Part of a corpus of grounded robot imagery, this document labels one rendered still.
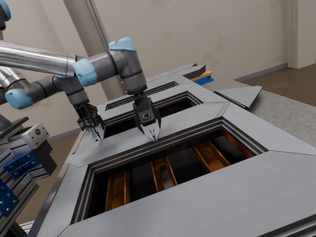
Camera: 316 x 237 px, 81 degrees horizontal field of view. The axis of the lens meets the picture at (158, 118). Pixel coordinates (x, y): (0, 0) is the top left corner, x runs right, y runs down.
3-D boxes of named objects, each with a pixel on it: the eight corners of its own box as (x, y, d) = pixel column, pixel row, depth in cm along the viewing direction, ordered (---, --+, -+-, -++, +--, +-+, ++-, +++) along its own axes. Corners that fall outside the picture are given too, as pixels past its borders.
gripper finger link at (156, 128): (161, 132, 73) (154, 112, 70) (164, 139, 68) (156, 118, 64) (154, 135, 73) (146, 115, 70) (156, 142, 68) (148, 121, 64)
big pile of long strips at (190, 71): (195, 67, 197) (194, 61, 195) (211, 72, 161) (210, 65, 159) (125, 91, 195) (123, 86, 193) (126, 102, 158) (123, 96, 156)
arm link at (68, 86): (62, 66, 78) (76, 61, 74) (75, 90, 82) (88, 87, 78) (47, 71, 72) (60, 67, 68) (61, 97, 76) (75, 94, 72)
